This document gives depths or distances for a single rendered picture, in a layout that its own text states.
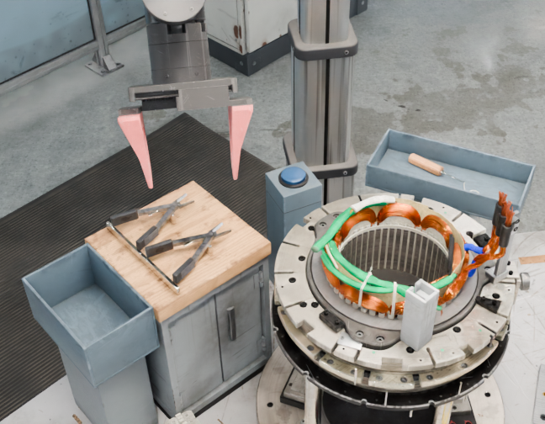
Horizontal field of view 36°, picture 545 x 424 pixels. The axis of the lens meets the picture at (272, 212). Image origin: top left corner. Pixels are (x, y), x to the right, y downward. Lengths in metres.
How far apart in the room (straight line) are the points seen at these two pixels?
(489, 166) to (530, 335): 0.31
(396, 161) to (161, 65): 0.70
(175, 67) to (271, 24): 2.72
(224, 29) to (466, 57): 1.04
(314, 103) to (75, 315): 0.56
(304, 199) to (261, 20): 2.14
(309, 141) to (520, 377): 0.55
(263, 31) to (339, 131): 1.98
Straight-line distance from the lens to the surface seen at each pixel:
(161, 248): 1.18
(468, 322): 1.08
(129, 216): 1.23
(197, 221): 1.24
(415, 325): 1.01
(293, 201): 1.34
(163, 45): 0.79
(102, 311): 1.25
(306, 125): 1.51
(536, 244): 1.67
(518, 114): 3.40
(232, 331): 1.27
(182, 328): 1.20
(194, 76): 0.79
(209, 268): 1.17
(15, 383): 2.47
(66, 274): 1.25
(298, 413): 1.33
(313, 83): 1.46
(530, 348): 1.49
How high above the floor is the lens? 1.90
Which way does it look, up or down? 42 degrees down
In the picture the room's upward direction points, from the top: 2 degrees counter-clockwise
